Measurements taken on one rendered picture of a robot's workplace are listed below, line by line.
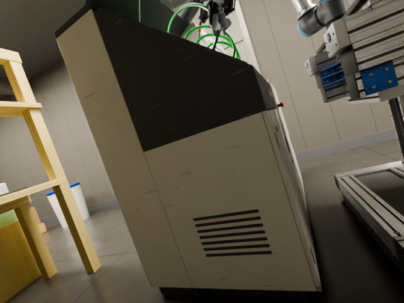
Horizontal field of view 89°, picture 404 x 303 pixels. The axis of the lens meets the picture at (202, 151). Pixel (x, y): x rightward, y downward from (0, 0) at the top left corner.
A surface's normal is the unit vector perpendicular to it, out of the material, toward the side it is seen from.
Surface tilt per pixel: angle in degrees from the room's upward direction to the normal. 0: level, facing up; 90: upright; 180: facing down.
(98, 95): 90
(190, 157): 90
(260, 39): 90
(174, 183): 90
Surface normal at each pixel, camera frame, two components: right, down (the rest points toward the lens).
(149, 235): -0.38, 0.20
